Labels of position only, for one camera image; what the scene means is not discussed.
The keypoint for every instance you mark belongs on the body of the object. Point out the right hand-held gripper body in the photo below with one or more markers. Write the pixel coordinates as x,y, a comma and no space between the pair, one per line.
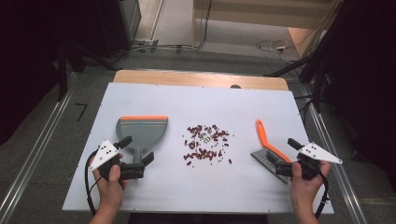
317,153

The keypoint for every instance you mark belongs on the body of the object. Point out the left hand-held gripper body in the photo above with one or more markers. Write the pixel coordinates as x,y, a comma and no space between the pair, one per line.
104,155

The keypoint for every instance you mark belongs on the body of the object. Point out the orange brush with grey bristles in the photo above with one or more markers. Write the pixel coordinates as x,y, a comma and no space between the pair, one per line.
264,140

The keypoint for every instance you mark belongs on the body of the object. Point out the grey dustpan with orange edge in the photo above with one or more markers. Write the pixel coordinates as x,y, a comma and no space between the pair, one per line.
146,130

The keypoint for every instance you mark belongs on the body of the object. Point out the red beans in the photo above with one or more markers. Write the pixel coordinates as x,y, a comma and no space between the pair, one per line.
192,145

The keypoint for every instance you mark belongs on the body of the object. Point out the person's left hand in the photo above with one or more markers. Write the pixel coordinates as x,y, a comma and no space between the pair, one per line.
109,189

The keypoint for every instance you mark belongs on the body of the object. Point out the person's right hand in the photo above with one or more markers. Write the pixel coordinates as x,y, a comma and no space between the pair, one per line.
303,193

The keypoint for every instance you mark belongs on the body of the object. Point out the white board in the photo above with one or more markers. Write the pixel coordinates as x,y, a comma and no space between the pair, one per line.
199,102

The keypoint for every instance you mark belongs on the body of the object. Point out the black tripod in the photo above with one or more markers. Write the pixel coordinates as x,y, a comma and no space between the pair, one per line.
314,68

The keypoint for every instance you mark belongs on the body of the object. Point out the person's dark clothing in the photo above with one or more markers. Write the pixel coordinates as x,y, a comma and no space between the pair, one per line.
199,219

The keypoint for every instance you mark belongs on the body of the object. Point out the black stand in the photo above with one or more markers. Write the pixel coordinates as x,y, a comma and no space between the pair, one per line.
62,74

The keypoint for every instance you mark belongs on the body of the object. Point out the wooden table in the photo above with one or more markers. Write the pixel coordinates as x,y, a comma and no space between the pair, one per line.
199,78

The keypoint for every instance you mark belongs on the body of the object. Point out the black cabinet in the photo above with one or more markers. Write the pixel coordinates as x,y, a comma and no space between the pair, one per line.
113,25

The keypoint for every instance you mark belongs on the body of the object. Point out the light wooden furniture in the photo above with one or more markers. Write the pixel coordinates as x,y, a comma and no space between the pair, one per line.
249,14

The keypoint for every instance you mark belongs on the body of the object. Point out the aluminium floor rail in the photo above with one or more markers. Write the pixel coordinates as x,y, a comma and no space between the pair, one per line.
339,174
34,155

